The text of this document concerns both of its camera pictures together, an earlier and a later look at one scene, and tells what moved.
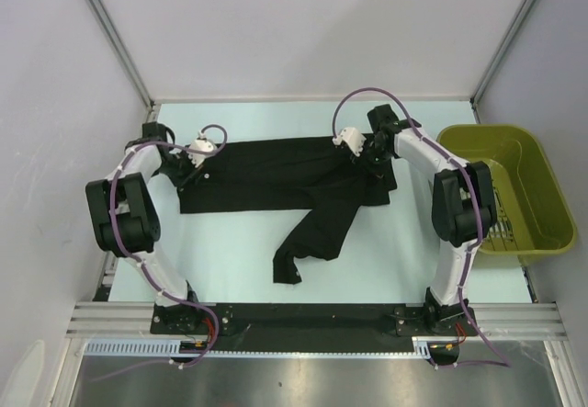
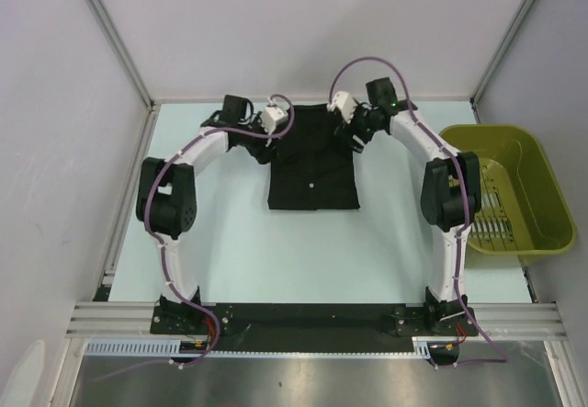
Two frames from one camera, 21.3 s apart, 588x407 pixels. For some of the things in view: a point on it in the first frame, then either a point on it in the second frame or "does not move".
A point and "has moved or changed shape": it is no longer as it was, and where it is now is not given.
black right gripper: [378, 170] → [347, 131]
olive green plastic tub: [533, 216] does not move
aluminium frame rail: [504, 321] does not move
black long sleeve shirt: [293, 175] has moved or changed shape
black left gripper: [192, 170] → [263, 153]
